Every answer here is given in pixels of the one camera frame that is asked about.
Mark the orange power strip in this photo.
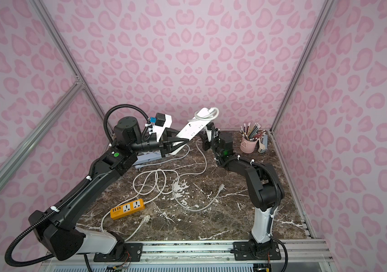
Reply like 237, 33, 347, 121
110, 198, 145, 220

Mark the pink pencil cup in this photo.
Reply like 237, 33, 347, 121
240, 137, 258, 154

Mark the light blue power strip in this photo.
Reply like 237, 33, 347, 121
133, 152, 162, 165

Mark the orange strip white cord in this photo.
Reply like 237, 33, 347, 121
100, 168, 181, 243

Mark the aluminium front rail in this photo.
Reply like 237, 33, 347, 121
38, 239, 335, 266

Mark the bundle of pencils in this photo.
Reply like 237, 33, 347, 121
241, 122, 267, 142

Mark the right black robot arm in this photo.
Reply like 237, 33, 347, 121
201, 123, 285, 245

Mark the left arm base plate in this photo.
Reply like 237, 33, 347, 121
93, 242, 144, 263

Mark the white power strip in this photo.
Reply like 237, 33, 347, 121
181, 107, 219, 140

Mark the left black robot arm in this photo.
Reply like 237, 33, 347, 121
5, 104, 189, 267

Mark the blue beige pencil sharpener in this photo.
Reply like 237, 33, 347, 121
258, 134, 268, 154

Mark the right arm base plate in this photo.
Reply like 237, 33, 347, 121
230, 240, 282, 261

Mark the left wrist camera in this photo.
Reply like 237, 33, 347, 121
148, 113, 173, 141

